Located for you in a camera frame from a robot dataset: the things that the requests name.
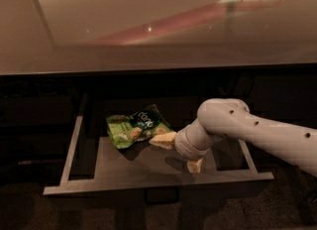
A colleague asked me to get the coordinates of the dark grey drawer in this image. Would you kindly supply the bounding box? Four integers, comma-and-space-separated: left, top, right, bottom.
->
43, 91, 275, 208

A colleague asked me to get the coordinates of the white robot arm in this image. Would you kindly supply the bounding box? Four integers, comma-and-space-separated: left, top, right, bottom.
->
150, 98, 317, 176

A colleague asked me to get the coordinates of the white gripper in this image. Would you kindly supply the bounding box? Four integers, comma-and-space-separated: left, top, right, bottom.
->
150, 125, 212, 173

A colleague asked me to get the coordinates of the green snack bag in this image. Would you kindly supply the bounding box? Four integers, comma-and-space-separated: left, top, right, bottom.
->
106, 104, 172, 150

